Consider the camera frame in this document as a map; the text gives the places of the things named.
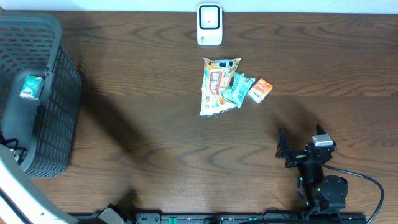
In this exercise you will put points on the large orange white snack bag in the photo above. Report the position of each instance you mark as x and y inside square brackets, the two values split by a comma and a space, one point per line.
[217, 76]

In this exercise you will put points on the black plastic mesh basket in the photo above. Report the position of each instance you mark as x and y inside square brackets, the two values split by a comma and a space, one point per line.
[40, 133]

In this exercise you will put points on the teal white packet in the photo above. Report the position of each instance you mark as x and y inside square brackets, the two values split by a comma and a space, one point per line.
[32, 87]

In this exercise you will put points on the white barcode scanner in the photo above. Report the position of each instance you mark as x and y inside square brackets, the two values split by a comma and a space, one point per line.
[209, 24]

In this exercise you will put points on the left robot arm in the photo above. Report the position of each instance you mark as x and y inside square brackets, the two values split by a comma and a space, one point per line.
[21, 200]

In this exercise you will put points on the orange red snack packet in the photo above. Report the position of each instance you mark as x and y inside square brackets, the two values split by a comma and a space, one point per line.
[260, 90]

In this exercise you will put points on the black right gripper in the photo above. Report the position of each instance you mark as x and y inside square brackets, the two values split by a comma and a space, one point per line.
[283, 148]

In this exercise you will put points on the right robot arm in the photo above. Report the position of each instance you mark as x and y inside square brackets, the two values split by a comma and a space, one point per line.
[323, 193]

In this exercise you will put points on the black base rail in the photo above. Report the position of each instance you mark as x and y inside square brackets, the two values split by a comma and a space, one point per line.
[113, 214]

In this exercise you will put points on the green snack packet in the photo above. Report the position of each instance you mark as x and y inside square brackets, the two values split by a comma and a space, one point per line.
[237, 92]

